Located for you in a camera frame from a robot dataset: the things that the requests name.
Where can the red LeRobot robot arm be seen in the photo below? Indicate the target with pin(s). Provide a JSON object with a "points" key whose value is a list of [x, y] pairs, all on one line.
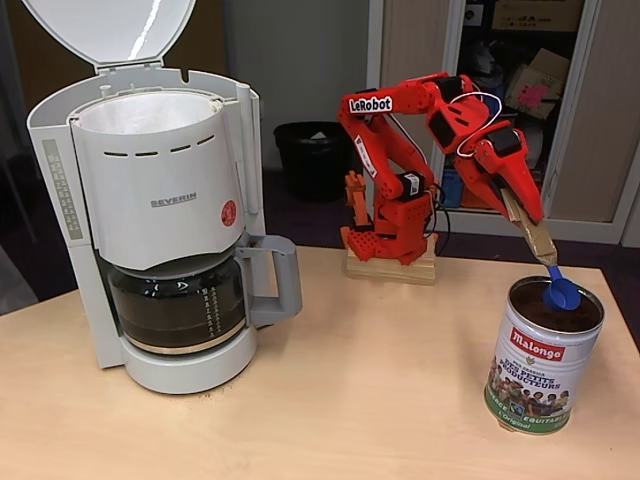
{"points": [[395, 215]]}

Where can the Malongo coffee tin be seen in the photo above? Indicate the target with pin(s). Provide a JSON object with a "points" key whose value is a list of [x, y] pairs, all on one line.
{"points": [[540, 370]]}

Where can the white drip coffee maker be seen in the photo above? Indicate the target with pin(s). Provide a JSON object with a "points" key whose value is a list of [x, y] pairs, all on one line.
{"points": [[160, 200]]}

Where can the white paper coffee filter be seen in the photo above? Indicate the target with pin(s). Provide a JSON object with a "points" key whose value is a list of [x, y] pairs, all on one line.
{"points": [[150, 112]]}

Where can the small blue box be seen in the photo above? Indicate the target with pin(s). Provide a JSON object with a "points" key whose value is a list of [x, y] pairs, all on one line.
{"points": [[450, 192]]}

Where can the cardboard box pink sticker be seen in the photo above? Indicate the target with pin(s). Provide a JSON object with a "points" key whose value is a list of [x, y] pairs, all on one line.
{"points": [[537, 85]]}

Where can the wooden base block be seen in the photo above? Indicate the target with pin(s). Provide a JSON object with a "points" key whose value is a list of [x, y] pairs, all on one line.
{"points": [[390, 270]]}

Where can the orange clamp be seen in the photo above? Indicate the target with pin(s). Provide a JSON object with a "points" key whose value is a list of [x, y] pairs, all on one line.
{"points": [[357, 200]]}

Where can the grey tall shutter cabinet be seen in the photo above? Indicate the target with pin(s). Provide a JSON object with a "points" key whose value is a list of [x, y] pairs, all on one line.
{"points": [[415, 40]]}

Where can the plain brown cardboard box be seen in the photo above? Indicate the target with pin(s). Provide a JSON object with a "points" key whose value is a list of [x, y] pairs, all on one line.
{"points": [[537, 15]]}

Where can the black waste bin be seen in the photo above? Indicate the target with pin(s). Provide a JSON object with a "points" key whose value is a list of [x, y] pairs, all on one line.
{"points": [[305, 160]]}

